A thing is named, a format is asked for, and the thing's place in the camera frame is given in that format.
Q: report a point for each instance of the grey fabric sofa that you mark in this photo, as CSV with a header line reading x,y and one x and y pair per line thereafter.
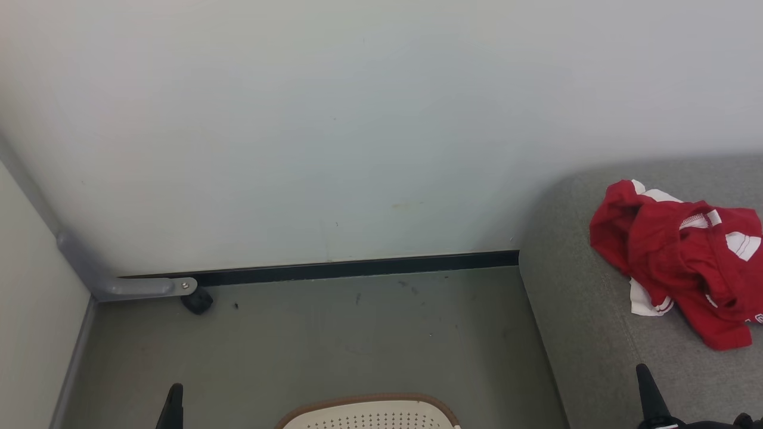
x,y
590,357

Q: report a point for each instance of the black skirting strip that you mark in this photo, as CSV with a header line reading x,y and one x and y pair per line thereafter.
x,y
357,268

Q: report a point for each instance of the cream perforated laundry basket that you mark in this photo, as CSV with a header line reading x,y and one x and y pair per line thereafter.
x,y
369,417

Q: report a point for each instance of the red white-striped clothing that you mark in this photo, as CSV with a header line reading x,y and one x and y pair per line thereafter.
x,y
673,256

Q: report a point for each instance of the black caster wheel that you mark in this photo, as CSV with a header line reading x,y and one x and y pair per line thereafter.
x,y
198,301

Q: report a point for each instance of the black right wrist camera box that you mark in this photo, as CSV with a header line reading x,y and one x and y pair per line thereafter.
x,y
751,422

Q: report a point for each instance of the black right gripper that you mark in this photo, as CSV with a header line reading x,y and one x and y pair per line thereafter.
x,y
703,426

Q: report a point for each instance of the grey metal leg bracket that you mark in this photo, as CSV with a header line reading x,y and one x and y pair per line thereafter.
x,y
131,288

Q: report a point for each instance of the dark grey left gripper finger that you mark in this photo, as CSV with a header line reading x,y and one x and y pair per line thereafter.
x,y
173,408

